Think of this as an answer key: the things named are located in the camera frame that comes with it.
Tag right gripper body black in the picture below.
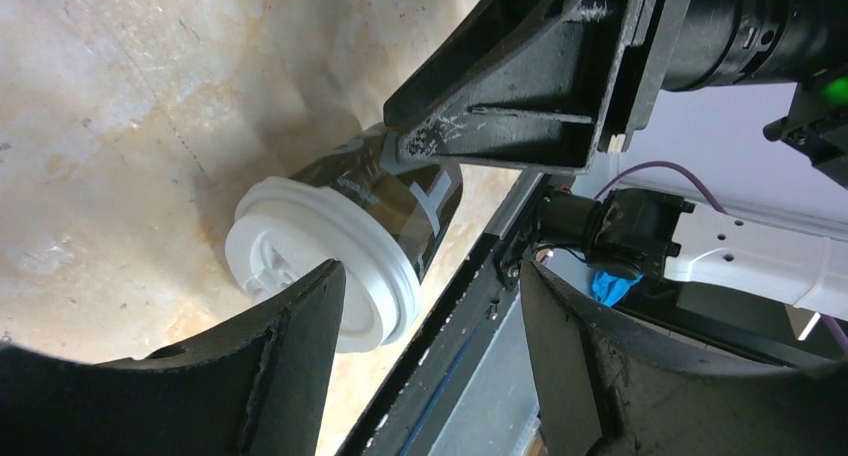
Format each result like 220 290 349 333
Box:
599 0 847 155

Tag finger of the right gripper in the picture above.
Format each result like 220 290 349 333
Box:
383 0 644 173

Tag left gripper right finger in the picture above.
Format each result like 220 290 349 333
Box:
520 261 847 455

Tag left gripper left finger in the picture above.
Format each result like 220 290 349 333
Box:
1 260 345 455

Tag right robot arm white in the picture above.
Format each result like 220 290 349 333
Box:
383 0 847 318

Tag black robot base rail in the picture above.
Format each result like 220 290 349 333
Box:
334 168 848 456

